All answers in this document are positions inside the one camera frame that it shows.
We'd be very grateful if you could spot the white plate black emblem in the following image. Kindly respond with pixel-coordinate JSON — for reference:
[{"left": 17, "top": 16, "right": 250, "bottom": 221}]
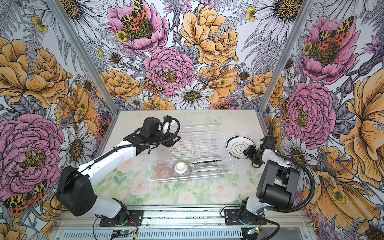
[{"left": 226, "top": 136, "right": 255, "bottom": 160}]

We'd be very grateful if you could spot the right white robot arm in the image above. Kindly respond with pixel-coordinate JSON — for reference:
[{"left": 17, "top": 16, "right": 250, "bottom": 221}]
[{"left": 239, "top": 136, "right": 300, "bottom": 225}]

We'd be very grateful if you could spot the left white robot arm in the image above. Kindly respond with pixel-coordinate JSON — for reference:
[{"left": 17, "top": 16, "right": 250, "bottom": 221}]
[{"left": 55, "top": 116, "right": 181, "bottom": 226}]

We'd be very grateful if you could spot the clear glass cup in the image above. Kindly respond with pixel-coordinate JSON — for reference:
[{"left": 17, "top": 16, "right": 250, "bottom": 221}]
[{"left": 154, "top": 146, "right": 173, "bottom": 162}]

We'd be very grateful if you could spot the pink glass cup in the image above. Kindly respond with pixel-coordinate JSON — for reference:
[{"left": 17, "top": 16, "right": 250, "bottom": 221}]
[{"left": 156, "top": 164, "right": 173, "bottom": 180}]

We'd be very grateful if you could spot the white ribbed bowl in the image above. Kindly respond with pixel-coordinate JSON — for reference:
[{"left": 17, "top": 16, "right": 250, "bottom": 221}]
[{"left": 172, "top": 161, "right": 191, "bottom": 178}]

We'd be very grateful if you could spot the green circuit board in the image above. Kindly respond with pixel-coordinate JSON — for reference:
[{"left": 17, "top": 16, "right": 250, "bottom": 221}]
[{"left": 111, "top": 230, "right": 131, "bottom": 240}]

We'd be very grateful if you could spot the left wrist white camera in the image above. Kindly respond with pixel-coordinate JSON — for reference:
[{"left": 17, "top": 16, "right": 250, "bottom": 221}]
[{"left": 161, "top": 116, "right": 173, "bottom": 137}]

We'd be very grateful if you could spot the white wire dish rack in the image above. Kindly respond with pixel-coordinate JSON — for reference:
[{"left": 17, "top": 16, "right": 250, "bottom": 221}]
[{"left": 148, "top": 125, "right": 234, "bottom": 182}]

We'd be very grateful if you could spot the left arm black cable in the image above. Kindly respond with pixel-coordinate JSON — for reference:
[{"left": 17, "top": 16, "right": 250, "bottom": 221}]
[{"left": 49, "top": 115, "right": 181, "bottom": 212}]

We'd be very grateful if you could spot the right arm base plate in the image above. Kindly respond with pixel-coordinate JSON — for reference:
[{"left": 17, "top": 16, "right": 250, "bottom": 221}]
[{"left": 224, "top": 209, "right": 267, "bottom": 226}]

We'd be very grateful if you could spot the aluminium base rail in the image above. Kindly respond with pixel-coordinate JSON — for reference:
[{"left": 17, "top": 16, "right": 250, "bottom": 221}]
[{"left": 51, "top": 205, "right": 316, "bottom": 240}]

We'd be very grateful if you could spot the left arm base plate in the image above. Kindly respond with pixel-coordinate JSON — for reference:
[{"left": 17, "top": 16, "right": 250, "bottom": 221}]
[{"left": 99, "top": 210, "right": 144, "bottom": 227}]

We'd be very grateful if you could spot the aluminium corner post left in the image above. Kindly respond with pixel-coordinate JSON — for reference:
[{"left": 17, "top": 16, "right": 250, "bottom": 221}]
[{"left": 47, "top": 1, "right": 120, "bottom": 117}]

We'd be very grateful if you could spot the aluminium corner post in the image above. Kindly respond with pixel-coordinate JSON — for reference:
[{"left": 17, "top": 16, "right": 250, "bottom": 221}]
[
  {"left": 47, "top": 1, "right": 120, "bottom": 117},
  {"left": 258, "top": 0, "right": 315, "bottom": 115}
]

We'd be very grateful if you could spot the aluminium corner post right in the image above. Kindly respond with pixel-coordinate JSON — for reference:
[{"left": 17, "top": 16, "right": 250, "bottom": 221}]
[{"left": 258, "top": 0, "right": 315, "bottom": 115}]

